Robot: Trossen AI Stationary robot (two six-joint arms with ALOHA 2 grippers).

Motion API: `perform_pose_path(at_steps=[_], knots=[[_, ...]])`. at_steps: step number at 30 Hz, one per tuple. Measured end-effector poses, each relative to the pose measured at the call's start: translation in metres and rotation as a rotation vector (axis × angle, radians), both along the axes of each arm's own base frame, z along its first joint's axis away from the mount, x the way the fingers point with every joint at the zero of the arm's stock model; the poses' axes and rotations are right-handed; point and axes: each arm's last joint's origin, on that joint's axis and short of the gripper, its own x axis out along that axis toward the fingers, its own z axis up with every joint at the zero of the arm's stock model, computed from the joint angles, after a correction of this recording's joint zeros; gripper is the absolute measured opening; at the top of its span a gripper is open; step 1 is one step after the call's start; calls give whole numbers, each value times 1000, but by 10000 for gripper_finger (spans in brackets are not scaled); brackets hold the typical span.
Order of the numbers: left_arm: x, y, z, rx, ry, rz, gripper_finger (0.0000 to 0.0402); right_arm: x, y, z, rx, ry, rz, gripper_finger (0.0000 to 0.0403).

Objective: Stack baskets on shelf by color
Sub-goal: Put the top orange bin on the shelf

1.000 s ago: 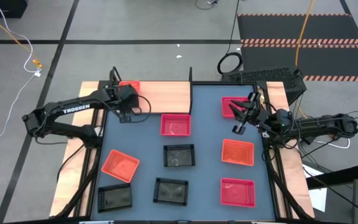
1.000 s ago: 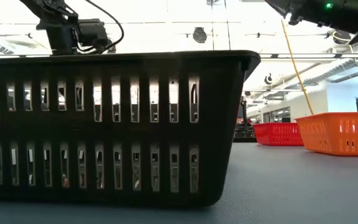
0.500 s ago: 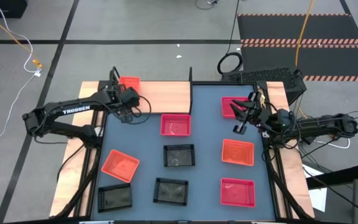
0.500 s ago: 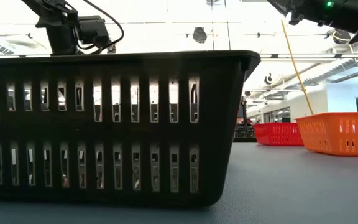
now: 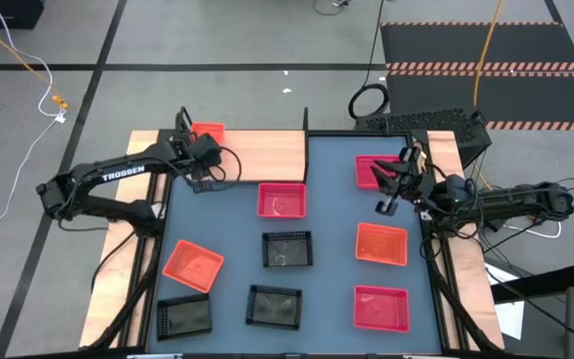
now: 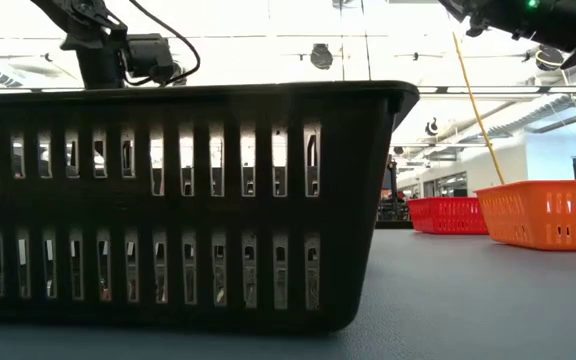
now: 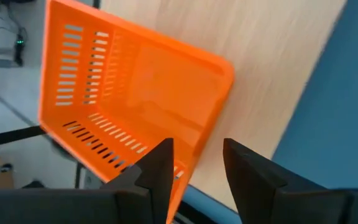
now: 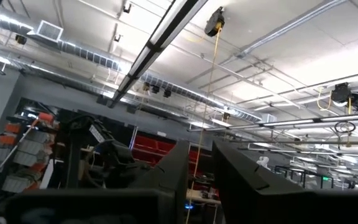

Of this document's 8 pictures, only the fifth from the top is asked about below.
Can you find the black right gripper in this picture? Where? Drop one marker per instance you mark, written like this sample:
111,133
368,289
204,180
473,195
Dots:
419,184

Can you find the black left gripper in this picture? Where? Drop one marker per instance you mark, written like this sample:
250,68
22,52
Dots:
180,154

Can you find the orange plastic basket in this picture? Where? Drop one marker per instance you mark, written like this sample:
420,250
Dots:
212,130
381,244
192,265

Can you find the pink plastic basket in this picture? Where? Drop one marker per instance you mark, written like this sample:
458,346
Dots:
366,174
281,200
381,309

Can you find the black plastic basket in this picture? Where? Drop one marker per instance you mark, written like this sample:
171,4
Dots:
273,307
287,249
184,317

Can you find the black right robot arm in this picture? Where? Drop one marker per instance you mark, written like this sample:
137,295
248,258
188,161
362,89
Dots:
511,202

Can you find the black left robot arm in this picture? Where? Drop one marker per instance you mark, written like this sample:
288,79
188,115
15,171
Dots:
87,177

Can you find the wooden table side board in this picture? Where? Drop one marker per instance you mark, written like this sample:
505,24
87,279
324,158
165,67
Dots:
469,279
112,279

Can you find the black hazard-striped floor mat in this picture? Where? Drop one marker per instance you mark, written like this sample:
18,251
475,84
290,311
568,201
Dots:
516,95
476,45

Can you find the white paper sheet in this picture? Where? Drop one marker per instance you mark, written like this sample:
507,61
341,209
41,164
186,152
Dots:
508,314

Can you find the black desk bar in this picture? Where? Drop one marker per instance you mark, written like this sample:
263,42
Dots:
541,281

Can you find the black floor box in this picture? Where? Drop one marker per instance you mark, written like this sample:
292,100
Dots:
3,12

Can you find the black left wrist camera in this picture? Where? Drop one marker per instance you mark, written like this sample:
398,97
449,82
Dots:
206,149

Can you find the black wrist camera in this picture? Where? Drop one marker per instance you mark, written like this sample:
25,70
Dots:
457,189
206,149

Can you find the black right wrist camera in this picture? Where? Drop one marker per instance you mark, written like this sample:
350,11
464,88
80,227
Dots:
457,189

